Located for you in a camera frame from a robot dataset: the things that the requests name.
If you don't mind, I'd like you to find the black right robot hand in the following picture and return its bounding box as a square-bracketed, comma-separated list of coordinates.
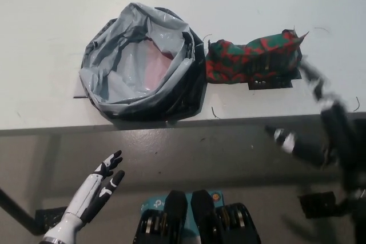
[264, 59, 355, 170]

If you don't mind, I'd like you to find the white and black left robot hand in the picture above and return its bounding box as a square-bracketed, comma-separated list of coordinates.
[42, 150, 126, 244]

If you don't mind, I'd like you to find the red green coffee bean bag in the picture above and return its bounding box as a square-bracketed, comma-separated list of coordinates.
[205, 28, 309, 85]

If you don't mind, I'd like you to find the black grey plastic bag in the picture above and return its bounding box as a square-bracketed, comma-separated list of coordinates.
[78, 2, 208, 122]

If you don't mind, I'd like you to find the teal router box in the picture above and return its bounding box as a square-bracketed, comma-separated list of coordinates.
[139, 189, 226, 244]

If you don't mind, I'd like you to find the black metal table leg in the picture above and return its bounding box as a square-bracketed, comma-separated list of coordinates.
[0, 187, 46, 237]

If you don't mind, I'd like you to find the black tape patch on table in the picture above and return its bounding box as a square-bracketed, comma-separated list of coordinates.
[247, 71, 303, 91]

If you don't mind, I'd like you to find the pink plastic sheet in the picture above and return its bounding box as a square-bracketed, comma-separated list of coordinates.
[142, 39, 180, 90]

